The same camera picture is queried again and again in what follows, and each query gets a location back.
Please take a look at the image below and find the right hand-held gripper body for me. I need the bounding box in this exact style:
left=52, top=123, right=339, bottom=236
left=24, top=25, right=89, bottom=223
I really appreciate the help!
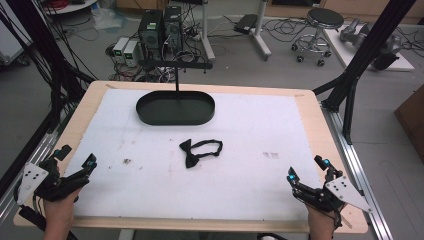
left=296, top=175, right=373, bottom=214

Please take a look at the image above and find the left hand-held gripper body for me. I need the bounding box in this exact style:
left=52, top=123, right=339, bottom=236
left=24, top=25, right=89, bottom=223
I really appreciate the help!
left=15, top=157, right=90, bottom=206

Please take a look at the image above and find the black bow tie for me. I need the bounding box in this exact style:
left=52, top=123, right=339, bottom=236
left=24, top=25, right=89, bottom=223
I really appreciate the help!
left=178, top=138, right=224, bottom=169

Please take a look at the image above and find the black oval tray stand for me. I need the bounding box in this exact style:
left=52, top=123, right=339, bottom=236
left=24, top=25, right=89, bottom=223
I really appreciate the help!
left=135, top=59, right=216, bottom=127

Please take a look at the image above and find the person's right hand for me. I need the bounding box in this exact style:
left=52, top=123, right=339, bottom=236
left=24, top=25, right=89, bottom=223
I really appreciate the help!
left=306, top=203, right=337, bottom=240

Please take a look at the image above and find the person's left hand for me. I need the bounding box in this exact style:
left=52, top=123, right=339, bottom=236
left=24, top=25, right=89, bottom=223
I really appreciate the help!
left=42, top=188, right=82, bottom=240

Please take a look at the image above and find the brown cardboard box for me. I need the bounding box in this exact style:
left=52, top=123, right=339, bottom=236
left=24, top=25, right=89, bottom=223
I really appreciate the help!
left=393, top=83, right=424, bottom=155

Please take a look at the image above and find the white table mat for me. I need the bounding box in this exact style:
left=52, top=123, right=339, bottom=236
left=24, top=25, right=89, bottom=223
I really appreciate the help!
left=63, top=87, right=324, bottom=222

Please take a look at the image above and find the white floor board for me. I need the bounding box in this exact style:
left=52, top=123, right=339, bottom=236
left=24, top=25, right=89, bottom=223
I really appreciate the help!
left=321, top=24, right=416, bottom=73

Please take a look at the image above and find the white power supply unit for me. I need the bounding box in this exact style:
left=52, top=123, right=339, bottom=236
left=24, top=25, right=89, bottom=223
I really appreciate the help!
left=112, top=36, right=130, bottom=65
left=123, top=40, right=140, bottom=68

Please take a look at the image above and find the clear plastic bag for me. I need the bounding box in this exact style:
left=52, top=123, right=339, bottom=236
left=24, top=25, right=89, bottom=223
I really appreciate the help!
left=91, top=7, right=129, bottom=34

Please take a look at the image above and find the black round swivel stool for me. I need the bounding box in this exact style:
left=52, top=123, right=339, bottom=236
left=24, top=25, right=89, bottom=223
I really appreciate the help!
left=290, top=7, right=345, bottom=67

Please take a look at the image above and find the white metal stand leg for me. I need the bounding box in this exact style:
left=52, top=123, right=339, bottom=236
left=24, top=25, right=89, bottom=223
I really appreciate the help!
left=199, top=0, right=217, bottom=63
left=249, top=0, right=273, bottom=62

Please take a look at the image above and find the round white table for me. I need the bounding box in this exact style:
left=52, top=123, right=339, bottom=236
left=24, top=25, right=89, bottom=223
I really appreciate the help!
left=42, top=0, right=99, bottom=16

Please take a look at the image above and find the large black computer tower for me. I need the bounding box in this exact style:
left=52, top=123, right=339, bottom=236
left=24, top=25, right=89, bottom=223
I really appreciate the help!
left=137, top=9, right=165, bottom=62

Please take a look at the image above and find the flat black box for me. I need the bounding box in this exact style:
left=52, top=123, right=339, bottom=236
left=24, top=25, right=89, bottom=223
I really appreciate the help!
left=233, top=13, right=259, bottom=35

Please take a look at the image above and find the slim black computer tower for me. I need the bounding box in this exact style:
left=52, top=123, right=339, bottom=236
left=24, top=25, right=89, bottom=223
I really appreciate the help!
left=162, top=5, right=184, bottom=54

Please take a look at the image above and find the aluminium rail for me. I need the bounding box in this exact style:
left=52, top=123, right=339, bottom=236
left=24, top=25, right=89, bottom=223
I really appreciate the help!
left=0, top=109, right=75, bottom=225
left=319, top=101, right=395, bottom=240

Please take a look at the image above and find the black metal frame post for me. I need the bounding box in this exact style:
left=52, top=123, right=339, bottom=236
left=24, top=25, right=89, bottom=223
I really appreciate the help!
left=312, top=0, right=418, bottom=146
left=0, top=0, right=98, bottom=201

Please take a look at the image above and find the black camera stand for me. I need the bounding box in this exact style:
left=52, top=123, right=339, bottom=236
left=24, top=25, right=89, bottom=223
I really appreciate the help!
left=105, top=39, right=214, bottom=84

